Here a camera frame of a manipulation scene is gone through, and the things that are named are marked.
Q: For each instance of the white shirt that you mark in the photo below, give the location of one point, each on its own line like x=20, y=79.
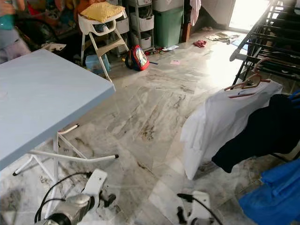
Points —
x=215, y=126

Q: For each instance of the pink plastic hanger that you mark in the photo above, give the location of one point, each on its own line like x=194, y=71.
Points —
x=246, y=84

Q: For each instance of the teal bottle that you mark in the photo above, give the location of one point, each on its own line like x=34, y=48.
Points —
x=5, y=22

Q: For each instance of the bright blue garment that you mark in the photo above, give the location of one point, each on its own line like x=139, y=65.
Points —
x=272, y=197

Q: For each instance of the navy blue garment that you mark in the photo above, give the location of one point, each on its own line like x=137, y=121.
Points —
x=258, y=136

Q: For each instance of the red and blue backpack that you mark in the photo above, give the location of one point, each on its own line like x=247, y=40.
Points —
x=138, y=57

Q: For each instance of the small pink paper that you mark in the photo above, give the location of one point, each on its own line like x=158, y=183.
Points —
x=175, y=62

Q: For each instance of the small red cloth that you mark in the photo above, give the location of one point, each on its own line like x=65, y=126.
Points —
x=199, y=44

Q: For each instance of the white baby high chair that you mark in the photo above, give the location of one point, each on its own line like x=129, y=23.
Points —
x=85, y=26

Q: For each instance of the white plastic drawer unit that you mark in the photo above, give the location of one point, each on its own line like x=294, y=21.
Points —
x=143, y=22

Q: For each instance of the light blue floor mat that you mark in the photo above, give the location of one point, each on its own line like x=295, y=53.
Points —
x=238, y=42

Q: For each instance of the beige cloth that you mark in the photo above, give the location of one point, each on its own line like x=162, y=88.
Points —
x=221, y=37

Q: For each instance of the green bin with grey lid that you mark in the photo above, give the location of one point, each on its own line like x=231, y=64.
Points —
x=167, y=26

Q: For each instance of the yellow cushion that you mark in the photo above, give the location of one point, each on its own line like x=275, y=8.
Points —
x=102, y=11

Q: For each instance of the person in blue shirt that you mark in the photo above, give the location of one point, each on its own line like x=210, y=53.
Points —
x=7, y=40

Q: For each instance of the black metal drying rack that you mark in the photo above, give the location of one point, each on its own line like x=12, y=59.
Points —
x=269, y=37

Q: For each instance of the pale pink hanging cloth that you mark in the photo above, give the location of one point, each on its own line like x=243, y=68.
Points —
x=195, y=11

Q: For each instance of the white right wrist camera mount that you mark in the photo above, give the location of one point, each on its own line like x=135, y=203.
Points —
x=199, y=211

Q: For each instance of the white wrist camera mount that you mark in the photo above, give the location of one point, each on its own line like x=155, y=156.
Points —
x=96, y=182
x=199, y=211

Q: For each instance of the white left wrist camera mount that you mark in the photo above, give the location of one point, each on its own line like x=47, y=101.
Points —
x=96, y=182

